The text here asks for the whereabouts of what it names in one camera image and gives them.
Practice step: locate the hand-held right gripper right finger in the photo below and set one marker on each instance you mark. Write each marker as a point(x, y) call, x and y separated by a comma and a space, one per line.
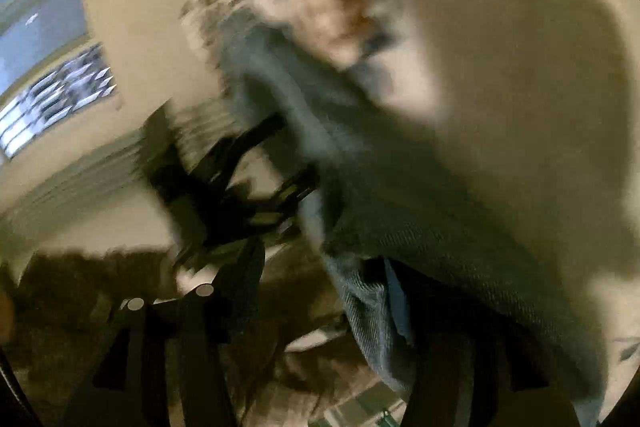
point(398, 304)

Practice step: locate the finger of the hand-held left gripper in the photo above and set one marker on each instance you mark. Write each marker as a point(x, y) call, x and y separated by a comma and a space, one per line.
point(250, 142)
point(295, 189)

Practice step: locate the window with metal grille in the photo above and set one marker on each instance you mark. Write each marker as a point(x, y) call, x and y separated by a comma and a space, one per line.
point(40, 22)

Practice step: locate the grey-green denim pants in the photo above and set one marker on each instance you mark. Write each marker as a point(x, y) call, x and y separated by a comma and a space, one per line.
point(400, 187)

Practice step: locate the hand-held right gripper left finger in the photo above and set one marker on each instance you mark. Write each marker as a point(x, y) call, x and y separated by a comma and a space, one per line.
point(251, 269)

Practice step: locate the cream floral printed blanket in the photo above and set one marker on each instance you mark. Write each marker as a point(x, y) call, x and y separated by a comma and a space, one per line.
point(500, 32)

